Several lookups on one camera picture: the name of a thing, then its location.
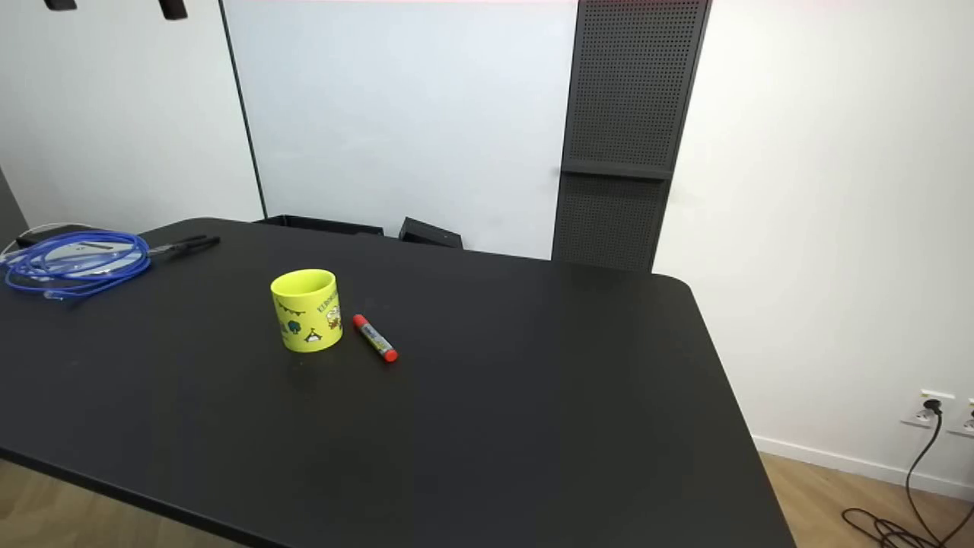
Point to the white wall outlet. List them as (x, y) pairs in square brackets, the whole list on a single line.
[(937, 404)]

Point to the black ceiling bracket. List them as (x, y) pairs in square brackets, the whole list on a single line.
[(60, 4), (174, 6)]

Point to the orange capped marker pen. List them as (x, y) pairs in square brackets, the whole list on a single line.
[(375, 339)]

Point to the black perforated pillar panel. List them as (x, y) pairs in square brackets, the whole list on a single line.
[(624, 100)]

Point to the yellow mug with face print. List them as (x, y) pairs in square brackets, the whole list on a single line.
[(305, 317)]

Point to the white whiteboard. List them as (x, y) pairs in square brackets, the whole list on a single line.
[(406, 110)]

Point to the dark grey panel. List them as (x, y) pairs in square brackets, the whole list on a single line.
[(9, 213)]

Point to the small black box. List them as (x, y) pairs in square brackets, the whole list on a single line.
[(429, 232)]

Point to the white baseboard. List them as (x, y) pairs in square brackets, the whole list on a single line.
[(862, 467)]

